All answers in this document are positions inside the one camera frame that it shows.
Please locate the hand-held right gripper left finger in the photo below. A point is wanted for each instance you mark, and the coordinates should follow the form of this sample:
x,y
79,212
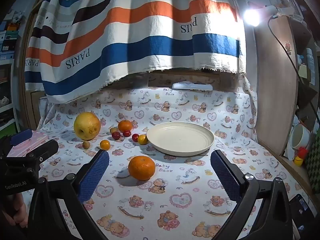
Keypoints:
x,y
92,175

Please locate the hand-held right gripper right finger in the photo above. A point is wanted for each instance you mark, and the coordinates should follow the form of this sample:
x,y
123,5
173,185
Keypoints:
x,y
225,177

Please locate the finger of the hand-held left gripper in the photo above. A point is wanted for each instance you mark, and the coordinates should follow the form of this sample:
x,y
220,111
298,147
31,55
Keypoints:
x,y
21,137
45,150

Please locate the yellow cherry tomato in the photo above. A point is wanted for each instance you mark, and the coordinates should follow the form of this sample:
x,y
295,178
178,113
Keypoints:
x,y
143,139
105,145

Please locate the red cherry tomato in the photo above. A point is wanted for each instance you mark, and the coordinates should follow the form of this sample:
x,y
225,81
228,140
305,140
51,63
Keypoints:
x,y
126,133
116,135
135,137

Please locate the large yellow pomelo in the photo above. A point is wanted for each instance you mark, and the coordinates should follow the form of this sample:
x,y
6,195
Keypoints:
x,y
87,126

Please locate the orange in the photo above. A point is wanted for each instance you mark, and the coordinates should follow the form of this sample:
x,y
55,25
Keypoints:
x,y
141,168
125,125

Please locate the cream round plate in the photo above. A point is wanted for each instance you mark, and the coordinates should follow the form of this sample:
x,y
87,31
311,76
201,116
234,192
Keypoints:
x,y
180,138

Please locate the person's left hand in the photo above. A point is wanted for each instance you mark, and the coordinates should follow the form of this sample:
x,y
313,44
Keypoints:
x,y
16,212

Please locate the pink box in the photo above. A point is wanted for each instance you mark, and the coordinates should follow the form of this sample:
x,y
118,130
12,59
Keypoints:
x,y
37,138

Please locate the bear print blanket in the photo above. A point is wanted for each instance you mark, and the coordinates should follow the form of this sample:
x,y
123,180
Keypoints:
x,y
175,195

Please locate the red and yellow toy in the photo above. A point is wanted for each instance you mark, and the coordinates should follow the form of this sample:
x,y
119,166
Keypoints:
x,y
300,158

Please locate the black phone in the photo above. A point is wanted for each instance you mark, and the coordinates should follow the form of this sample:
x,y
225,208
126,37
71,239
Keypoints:
x,y
300,212

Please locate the storage shelf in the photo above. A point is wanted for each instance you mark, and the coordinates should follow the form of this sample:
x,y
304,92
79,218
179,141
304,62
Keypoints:
x,y
10,55

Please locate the white cup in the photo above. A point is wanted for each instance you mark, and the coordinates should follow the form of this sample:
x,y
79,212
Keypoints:
x,y
300,135

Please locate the green checkered cloth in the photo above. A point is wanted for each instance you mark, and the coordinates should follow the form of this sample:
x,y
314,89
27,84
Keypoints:
x,y
313,160

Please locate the white remote control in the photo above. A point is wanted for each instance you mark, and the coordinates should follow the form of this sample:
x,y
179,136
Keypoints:
x,y
192,86

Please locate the wooden side panel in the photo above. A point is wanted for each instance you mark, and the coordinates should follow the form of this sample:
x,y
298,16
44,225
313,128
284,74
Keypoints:
x,y
275,92

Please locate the brown box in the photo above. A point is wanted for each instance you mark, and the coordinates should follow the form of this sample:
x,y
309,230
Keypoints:
x,y
160,77

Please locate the white bottle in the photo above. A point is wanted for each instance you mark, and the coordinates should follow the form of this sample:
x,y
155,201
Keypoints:
x,y
310,65

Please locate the striped cloth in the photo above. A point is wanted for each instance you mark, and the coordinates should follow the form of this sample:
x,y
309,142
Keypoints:
x,y
150,42

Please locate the white clip lamp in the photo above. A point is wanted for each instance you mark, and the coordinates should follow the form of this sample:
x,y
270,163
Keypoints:
x,y
252,17

